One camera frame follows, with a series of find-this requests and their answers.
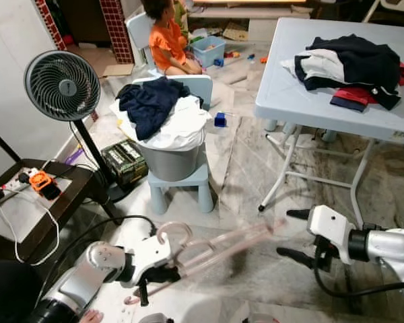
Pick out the clear pink plastic hanger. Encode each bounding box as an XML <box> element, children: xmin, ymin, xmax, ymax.
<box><xmin>125</xmin><ymin>221</ymin><xmax>288</xmax><ymax>307</ymax></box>

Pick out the grey robot left leg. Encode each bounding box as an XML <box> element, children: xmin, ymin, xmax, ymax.
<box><xmin>138</xmin><ymin>312</ymin><xmax>177</xmax><ymax>323</ymax></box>

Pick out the person's bare foot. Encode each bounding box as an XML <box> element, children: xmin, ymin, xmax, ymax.
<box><xmin>79</xmin><ymin>308</ymin><xmax>106</xmax><ymax>323</ymax></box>

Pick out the grey metal bucket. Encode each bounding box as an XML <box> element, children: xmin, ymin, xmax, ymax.
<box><xmin>136</xmin><ymin>135</ymin><xmax>206</xmax><ymax>182</ymax></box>

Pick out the dark green printed box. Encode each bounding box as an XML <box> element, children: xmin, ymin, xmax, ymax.
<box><xmin>100</xmin><ymin>139</ymin><xmax>149</xmax><ymax>190</ymax></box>

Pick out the dark brown side table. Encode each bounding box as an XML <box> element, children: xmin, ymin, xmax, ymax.
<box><xmin>0</xmin><ymin>158</ymin><xmax>114</xmax><ymax>264</ymax></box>

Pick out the light blue folding table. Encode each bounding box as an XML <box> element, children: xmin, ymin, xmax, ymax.
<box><xmin>255</xmin><ymin>18</ymin><xmax>404</xmax><ymax>231</ymax></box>

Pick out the red garment with navy hem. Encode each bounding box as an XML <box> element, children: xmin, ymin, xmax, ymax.
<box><xmin>330</xmin><ymin>85</ymin><xmax>379</xmax><ymax>112</ymax></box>

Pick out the purple plastic item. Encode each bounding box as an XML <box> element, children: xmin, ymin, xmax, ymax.
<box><xmin>65</xmin><ymin>148</ymin><xmax>86</xmax><ymax>166</ymax></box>

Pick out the orange and black device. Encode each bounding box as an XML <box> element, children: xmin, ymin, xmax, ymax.
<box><xmin>26</xmin><ymin>168</ymin><xmax>63</xmax><ymax>201</ymax></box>

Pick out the large white garment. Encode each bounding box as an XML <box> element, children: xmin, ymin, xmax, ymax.
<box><xmin>110</xmin><ymin>94</ymin><xmax>212</xmax><ymax>151</ymax></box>

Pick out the white folded garment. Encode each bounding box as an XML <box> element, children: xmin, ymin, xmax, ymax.
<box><xmin>281</xmin><ymin>48</ymin><xmax>347</xmax><ymax>85</ymax></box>

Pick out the white power strip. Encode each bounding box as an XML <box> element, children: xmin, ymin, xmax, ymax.
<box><xmin>0</xmin><ymin>174</ymin><xmax>34</xmax><ymax>203</ymax></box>

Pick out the light blue child chair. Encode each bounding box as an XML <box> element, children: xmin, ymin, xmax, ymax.
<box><xmin>133</xmin><ymin>74</ymin><xmax>215</xmax><ymax>215</ymax></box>

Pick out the black garment with white trim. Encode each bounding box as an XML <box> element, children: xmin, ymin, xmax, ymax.
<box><xmin>294</xmin><ymin>34</ymin><xmax>402</xmax><ymax>111</ymax></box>

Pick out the blue plastic bin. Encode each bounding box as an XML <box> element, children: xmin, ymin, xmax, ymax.
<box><xmin>191</xmin><ymin>36</ymin><xmax>227</xmax><ymax>68</ymax></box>

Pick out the brown cardboard sheet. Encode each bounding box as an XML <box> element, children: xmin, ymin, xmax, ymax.
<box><xmin>101</xmin><ymin>63</ymin><xmax>135</xmax><ymax>77</ymax></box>

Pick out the grey standing fan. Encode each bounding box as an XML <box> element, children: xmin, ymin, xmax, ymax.
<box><xmin>24</xmin><ymin>50</ymin><xmax>132</xmax><ymax>204</ymax></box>

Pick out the child in orange shirt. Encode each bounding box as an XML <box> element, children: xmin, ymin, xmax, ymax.
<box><xmin>141</xmin><ymin>0</ymin><xmax>204</xmax><ymax>76</ymax></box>

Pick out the white plastic chair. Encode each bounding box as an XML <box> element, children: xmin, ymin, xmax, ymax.
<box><xmin>126</xmin><ymin>11</ymin><xmax>156</xmax><ymax>69</ymax></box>

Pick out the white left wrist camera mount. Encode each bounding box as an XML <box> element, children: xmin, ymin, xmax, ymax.
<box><xmin>125</xmin><ymin>232</ymin><xmax>177</xmax><ymax>283</ymax></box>

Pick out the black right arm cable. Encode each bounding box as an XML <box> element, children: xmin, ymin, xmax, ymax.
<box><xmin>312</xmin><ymin>259</ymin><xmax>404</xmax><ymax>297</ymax></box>

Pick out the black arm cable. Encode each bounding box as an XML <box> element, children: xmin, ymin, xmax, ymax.
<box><xmin>312</xmin><ymin>259</ymin><xmax>404</xmax><ymax>297</ymax></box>
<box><xmin>40</xmin><ymin>214</ymin><xmax>160</xmax><ymax>297</ymax></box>

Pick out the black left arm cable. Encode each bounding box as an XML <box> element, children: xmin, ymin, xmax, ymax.
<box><xmin>40</xmin><ymin>214</ymin><xmax>160</xmax><ymax>297</ymax></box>

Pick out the thin white cable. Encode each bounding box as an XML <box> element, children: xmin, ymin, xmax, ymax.
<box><xmin>0</xmin><ymin>192</ymin><xmax>61</xmax><ymax>266</ymax></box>

